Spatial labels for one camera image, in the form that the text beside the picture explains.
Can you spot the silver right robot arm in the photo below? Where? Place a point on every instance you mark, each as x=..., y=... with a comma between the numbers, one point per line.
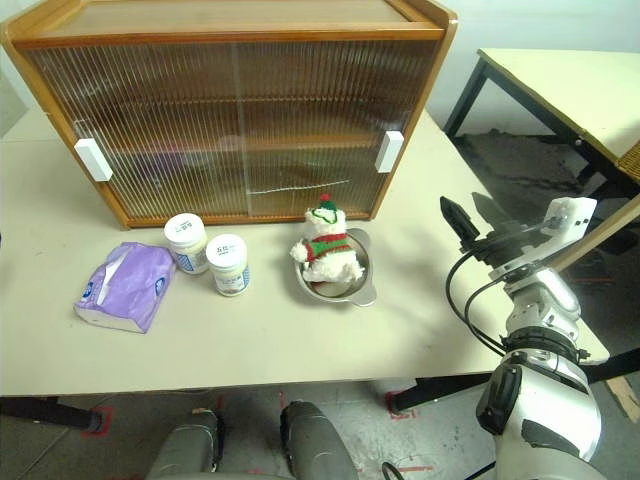
x=550, y=400

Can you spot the ribbed clear sliding door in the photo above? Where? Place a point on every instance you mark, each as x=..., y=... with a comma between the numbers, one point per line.
x=325, y=100
x=150, y=125

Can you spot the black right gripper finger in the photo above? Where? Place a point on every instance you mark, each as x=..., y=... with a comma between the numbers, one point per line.
x=462, y=222
x=492, y=217

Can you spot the grey left robot leg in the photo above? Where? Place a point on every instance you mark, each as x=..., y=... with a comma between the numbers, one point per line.
x=185, y=450

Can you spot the wooden cabinet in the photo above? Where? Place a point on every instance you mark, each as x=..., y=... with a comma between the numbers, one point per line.
x=225, y=25

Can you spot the white jar blue label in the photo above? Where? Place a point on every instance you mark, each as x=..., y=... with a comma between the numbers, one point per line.
x=228, y=265
x=186, y=242

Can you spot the cream table black legs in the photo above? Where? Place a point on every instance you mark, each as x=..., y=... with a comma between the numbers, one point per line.
x=560, y=85

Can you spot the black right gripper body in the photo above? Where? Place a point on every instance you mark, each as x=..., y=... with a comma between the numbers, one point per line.
x=505, y=245

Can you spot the grey right robot leg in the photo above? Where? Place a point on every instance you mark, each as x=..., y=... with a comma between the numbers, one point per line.
x=315, y=440

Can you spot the purple tissue pack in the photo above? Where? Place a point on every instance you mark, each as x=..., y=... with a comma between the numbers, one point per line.
x=130, y=285

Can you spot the grey robot leg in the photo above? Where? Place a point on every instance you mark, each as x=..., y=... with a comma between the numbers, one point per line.
x=185, y=450
x=315, y=440

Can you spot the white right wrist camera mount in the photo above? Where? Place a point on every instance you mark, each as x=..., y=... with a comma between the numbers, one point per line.
x=575, y=212

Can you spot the black table leg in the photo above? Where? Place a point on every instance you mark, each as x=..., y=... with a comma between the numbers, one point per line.
x=45, y=412

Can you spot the white plush bear red sweater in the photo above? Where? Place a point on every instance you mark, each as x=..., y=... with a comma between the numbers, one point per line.
x=327, y=250

